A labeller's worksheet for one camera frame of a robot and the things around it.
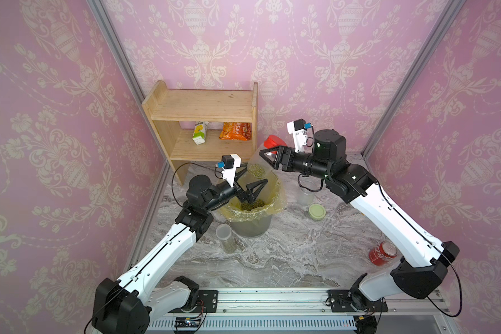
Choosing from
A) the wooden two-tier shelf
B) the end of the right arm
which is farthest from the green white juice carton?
the end of the right arm

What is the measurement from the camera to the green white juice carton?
0.96 metres

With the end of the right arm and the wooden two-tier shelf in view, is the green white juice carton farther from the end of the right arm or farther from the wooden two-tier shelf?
the end of the right arm

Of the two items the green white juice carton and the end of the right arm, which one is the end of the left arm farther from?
the green white juice carton
